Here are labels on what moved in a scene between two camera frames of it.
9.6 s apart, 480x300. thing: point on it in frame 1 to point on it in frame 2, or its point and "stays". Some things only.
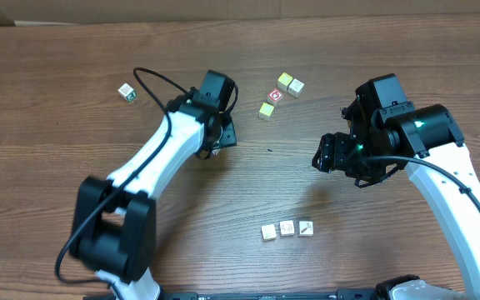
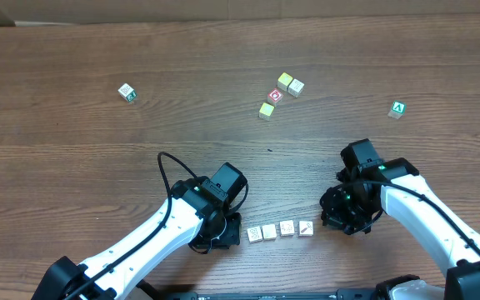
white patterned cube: x=268 y=232 stays
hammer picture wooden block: x=306 y=227 stays
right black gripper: x=340 y=151 to x=336 y=214
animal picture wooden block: x=287 y=228 stays
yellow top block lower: x=266 y=111 stays
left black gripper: x=232 y=137 to x=207 y=239
